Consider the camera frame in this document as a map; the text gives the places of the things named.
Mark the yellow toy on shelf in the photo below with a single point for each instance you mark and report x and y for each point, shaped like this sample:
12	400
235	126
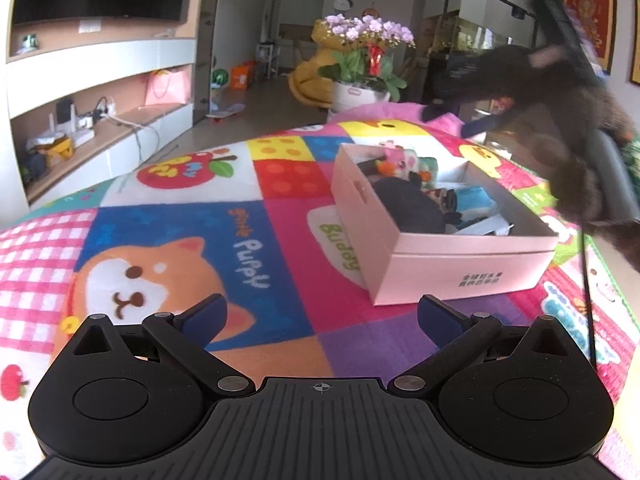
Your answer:
55	149

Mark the yellow plush bear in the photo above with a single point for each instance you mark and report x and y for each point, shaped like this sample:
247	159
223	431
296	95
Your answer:
307	80

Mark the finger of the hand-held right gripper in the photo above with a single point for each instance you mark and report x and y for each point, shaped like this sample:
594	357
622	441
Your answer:
487	126

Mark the orange box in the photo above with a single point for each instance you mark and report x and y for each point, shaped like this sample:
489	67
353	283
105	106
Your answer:
242	77

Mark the teal plastic toy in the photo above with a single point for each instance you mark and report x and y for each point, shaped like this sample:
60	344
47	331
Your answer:
427	170

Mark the small green white ornament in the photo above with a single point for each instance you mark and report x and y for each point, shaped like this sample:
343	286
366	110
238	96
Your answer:
30	41

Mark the small cartoon figurine toy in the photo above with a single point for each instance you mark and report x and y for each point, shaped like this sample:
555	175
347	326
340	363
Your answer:
445	200

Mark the wall clock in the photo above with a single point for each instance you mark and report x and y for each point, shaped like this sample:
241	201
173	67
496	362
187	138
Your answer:
343	0

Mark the cartoon play mat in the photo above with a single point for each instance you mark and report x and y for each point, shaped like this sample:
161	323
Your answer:
175	200

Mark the glass fish tank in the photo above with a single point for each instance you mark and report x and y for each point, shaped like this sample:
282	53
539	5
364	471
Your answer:
470	32

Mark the person's right forearm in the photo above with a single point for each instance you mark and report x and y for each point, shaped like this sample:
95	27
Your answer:
575	195

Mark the skateboard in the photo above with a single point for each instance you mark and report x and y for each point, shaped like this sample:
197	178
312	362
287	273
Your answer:
225	111

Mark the pink gift bag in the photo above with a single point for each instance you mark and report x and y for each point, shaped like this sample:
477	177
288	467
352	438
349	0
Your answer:
167	87

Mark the pink glitter round toy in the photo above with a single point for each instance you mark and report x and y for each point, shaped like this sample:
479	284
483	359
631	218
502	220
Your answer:
397	157

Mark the black router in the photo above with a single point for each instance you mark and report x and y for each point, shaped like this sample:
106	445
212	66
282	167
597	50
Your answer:
65	111

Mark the black plush toy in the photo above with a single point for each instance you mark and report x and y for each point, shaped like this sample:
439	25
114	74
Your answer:
407	207

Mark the wall media cabinet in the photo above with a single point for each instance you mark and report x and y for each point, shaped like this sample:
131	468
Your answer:
100	60

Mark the white wall socket plate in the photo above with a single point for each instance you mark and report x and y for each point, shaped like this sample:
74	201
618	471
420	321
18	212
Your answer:
90	26

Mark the potted pink orchid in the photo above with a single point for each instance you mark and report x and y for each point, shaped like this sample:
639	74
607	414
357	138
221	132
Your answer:
367	55

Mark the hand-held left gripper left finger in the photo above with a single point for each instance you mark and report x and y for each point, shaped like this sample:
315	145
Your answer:
202	319

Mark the white cardboard box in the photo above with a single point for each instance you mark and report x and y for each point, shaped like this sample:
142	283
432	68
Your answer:
450	265

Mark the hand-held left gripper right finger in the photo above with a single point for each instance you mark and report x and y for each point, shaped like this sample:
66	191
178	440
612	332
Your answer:
440	321

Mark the red framed wall picture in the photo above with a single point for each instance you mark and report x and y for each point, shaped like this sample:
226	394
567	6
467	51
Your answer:
590	15

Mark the white small shelf rack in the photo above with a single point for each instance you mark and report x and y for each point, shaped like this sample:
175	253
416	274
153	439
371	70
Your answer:
266	60

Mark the watermelon ball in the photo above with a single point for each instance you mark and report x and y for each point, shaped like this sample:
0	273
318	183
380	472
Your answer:
220	76

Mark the blue tissue pack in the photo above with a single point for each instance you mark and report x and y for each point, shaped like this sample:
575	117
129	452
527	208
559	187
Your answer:
475	199

